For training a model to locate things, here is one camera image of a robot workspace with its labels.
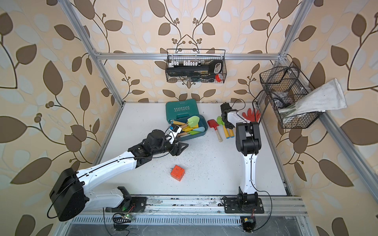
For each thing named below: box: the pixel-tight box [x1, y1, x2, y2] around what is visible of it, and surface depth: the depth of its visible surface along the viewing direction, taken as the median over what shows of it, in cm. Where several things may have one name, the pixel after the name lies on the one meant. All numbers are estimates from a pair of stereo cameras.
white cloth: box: [279, 78, 347, 118], surface depth 60 cm
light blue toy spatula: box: [192, 126, 206, 133], surface depth 105 cm
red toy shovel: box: [207, 118, 223, 143], surface depth 107 cm
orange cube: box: [170, 164, 186, 182], surface depth 82 cm
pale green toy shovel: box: [187, 115, 200, 128], surface depth 106 cm
